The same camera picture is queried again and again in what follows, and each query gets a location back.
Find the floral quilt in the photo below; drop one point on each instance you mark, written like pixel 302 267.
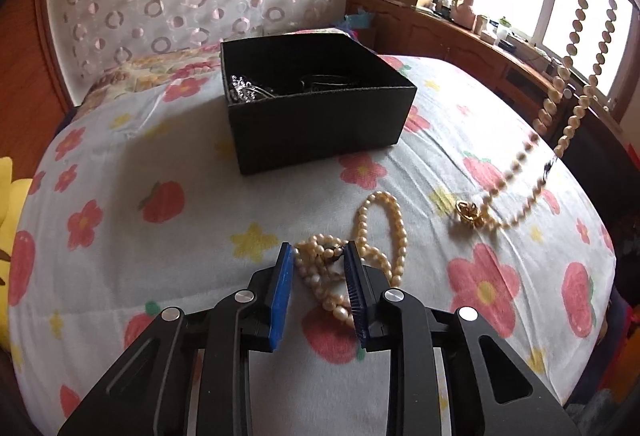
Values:
pixel 145 74

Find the black cardboard box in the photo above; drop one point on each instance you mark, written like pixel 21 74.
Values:
pixel 320 126

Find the blue bag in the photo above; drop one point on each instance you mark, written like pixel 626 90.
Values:
pixel 359 20

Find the white bottle with green cap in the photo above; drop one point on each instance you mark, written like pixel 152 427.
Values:
pixel 503 32

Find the yellow plush toy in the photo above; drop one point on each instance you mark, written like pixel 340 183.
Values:
pixel 12 216

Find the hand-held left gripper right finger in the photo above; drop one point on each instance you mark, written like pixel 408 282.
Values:
pixel 356 301

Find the brown wooden wardrobe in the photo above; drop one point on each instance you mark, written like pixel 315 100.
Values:
pixel 30 66

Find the thin metal bangles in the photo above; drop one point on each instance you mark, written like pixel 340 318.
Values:
pixel 320 80

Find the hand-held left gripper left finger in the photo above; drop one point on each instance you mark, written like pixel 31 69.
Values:
pixel 280 301

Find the long wooden cabinet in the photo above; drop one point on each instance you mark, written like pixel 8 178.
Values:
pixel 450 46

